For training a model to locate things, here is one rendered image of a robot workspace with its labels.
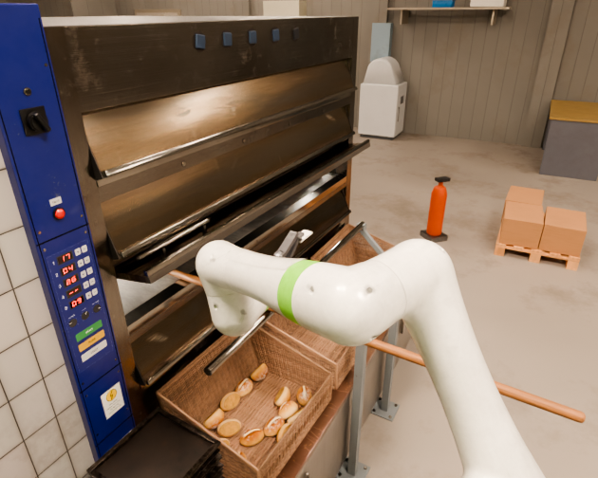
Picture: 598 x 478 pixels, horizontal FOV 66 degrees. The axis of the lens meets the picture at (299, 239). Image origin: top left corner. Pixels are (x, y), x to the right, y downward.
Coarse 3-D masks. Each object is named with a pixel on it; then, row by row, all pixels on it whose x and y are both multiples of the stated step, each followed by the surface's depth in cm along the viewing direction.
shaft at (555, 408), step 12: (180, 276) 180; (192, 276) 178; (276, 312) 160; (384, 348) 141; (396, 348) 140; (408, 360) 138; (420, 360) 136; (504, 384) 127; (516, 396) 124; (528, 396) 123; (540, 408) 122; (552, 408) 120; (564, 408) 119; (576, 420) 118
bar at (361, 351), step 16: (368, 240) 231; (240, 336) 150; (224, 352) 143; (208, 368) 137; (384, 384) 263; (352, 400) 212; (384, 400) 268; (352, 416) 216; (384, 416) 267; (352, 432) 221; (352, 448) 225; (352, 464) 230
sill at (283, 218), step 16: (336, 176) 292; (320, 192) 268; (288, 208) 246; (304, 208) 251; (272, 224) 228; (240, 240) 212; (256, 240) 215; (192, 272) 186; (176, 288) 175; (192, 288) 181; (144, 304) 166; (160, 304) 167; (128, 320) 158; (144, 320) 161
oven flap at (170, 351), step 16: (320, 208) 275; (336, 208) 291; (304, 224) 259; (320, 224) 273; (336, 224) 284; (272, 240) 234; (304, 240) 257; (192, 304) 186; (208, 304) 193; (176, 320) 178; (192, 320) 185; (208, 320) 192; (144, 336) 166; (160, 336) 172; (176, 336) 178; (192, 336) 184; (144, 352) 166; (160, 352) 171; (176, 352) 177; (144, 368) 165; (160, 368) 169
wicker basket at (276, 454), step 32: (256, 352) 217; (288, 352) 206; (192, 384) 186; (224, 384) 202; (256, 384) 211; (288, 384) 211; (320, 384) 203; (192, 416) 186; (224, 416) 195; (256, 416) 194; (224, 448) 161; (256, 448) 180; (288, 448) 174
